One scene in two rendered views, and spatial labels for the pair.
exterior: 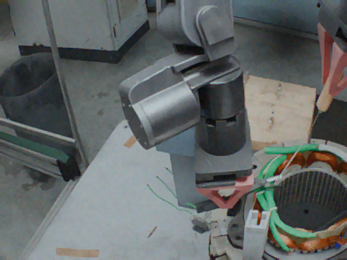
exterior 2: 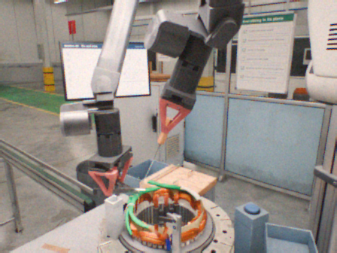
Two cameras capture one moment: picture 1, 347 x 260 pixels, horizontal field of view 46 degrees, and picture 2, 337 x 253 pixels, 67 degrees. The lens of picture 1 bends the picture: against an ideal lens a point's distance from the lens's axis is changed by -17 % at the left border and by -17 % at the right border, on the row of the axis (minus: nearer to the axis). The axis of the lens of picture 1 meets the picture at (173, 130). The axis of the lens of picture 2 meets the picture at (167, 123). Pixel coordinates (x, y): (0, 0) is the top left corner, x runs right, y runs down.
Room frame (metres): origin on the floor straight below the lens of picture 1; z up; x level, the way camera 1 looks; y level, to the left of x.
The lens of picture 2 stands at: (-0.14, -0.29, 1.49)
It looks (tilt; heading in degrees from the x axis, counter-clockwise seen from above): 15 degrees down; 10
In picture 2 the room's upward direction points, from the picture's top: straight up
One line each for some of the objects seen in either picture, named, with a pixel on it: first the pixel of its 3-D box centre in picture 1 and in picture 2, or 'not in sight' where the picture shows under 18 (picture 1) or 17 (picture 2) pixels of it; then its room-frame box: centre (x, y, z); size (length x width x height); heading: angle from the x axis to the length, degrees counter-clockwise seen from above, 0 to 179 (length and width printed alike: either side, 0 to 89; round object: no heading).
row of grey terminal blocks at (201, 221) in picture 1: (209, 213); not in sight; (0.66, -0.05, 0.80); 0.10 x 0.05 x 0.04; 134
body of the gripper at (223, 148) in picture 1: (221, 126); (110, 144); (0.40, -0.05, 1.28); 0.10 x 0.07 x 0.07; 172
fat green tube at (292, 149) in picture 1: (307, 151); (173, 187); (0.46, -0.20, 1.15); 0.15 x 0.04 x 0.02; 67
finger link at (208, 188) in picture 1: (225, 177); (109, 175); (0.39, -0.05, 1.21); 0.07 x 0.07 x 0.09; 82
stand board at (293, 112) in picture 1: (267, 112); (178, 182); (0.68, -0.18, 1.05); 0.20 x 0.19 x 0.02; 63
